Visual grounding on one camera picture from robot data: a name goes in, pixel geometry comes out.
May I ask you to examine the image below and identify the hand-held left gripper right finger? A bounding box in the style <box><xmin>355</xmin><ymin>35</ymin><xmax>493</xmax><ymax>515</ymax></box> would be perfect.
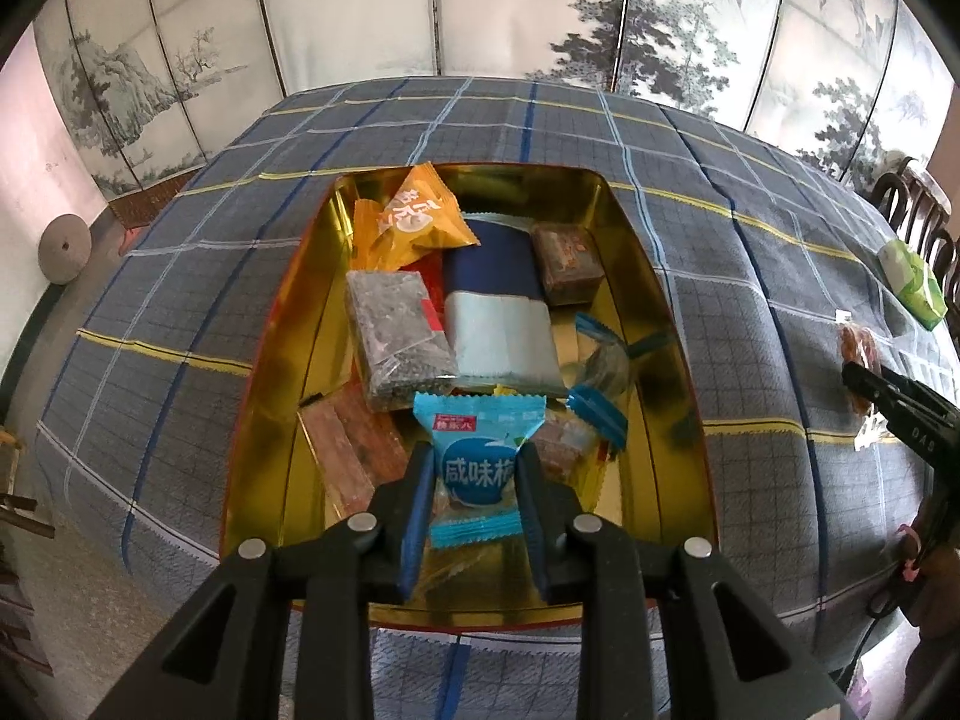
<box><xmin>514</xmin><ymin>441</ymin><xmax>848</xmax><ymax>720</ymax></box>

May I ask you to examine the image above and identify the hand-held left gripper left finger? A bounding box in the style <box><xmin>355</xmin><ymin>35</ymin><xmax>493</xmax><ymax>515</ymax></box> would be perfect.
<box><xmin>90</xmin><ymin>439</ymin><xmax>437</xmax><ymax>720</ymax></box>

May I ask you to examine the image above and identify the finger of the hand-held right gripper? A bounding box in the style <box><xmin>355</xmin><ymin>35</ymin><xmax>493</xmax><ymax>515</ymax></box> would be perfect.
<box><xmin>841</xmin><ymin>362</ymin><xmax>960</xmax><ymax>421</ymax></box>
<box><xmin>874</xmin><ymin>405</ymin><xmax>946</xmax><ymax>470</ymax></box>

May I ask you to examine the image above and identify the yellow-ended brown candy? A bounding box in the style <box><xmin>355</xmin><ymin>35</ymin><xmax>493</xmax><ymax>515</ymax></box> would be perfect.
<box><xmin>836</xmin><ymin>311</ymin><xmax>882</xmax><ymax>415</ymax></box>

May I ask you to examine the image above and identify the light blue candy packet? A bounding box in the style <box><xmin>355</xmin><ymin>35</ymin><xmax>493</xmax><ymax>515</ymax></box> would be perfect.
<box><xmin>412</xmin><ymin>390</ymin><xmax>548</xmax><ymax>550</ymax></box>

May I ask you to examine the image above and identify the clear peanut packet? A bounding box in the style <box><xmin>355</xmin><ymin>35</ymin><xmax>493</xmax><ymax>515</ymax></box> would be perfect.
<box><xmin>536</xmin><ymin>409</ymin><xmax>608</xmax><ymax>485</ymax></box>

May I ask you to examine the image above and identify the orange-red clear snack packet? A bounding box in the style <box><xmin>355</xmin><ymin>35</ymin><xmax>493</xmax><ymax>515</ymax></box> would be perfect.
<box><xmin>296</xmin><ymin>386</ymin><xmax>410</xmax><ymax>526</ymax></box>

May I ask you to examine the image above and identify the clear wrapper with blue edges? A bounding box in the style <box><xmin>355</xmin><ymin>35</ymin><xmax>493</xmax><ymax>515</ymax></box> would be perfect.
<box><xmin>559</xmin><ymin>313</ymin><xmax>676</xmax><ymax>451</ymax></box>

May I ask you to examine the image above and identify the dark grey seed packet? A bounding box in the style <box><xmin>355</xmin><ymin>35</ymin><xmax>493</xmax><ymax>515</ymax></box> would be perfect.
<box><xmin>345</xmin><ymin>268</ymin><xmax>460</xmax><ymax>413</ymax></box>

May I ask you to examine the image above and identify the red tin box gold interior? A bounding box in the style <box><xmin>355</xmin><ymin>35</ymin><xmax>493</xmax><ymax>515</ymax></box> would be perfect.
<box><xmin>217</xmin><ymin>161</ymin><xmax>721</xmax><ymax>627</ymax></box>

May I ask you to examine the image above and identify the orange snack packet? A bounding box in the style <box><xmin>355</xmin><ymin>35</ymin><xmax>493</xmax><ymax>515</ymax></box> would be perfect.
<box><xmin>351</xmin><ymin>163</ymin><xmax>481</xmax><ymax>275</ymax></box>

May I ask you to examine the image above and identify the green snack packet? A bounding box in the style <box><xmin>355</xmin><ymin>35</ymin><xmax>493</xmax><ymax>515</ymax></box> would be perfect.
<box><xmin>877</xmin><ymin>238</ymin><xmax>950</xmax><ymax>332</ymax></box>

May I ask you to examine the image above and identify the dark wooden chair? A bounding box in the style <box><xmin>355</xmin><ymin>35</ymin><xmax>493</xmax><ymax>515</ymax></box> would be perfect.
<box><xmin>870</xmin><ymin>156</ymin><xmax>960</xmax><ymax>293</ymax></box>

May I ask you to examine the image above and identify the navy and grey packet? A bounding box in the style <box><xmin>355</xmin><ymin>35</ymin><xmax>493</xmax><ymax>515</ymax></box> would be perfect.
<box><xmin>439</xmin><ymin>214</ymin><xmax>567</xmax><ymax>400</ymax></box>

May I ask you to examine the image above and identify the brown square snack packet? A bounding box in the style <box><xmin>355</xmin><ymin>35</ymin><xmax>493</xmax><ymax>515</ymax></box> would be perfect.
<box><xmin>529</xmin><ymin>223</ymin><xmax>605</xmax><ymax>307</ymax></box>

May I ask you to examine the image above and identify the grey plaid cloth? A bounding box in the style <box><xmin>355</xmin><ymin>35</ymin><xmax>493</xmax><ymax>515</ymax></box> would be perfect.
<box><xmin>34</xmin><ymin>75</ymin><xmax>960</xmax><ymax>720</ymax></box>

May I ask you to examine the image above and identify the dark wooden furniture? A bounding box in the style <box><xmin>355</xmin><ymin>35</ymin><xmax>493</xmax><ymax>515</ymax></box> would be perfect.
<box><xmin>0</xmin><ymin>427</ymin><xmax>57</xmax><ymax>676</ymax></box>

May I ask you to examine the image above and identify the round stone disc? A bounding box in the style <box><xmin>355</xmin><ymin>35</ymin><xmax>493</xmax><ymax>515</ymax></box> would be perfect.
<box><xmin>41</xmin><ymin>214</ymin><xmax>89</xmax><ymax>284</ymax></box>

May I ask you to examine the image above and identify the painted folding screen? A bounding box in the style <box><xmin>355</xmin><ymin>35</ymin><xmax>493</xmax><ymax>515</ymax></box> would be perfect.
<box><xmin>34</xmin><ymin>0</ymin><xmax>938</xmax><ymax>192</ymax></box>

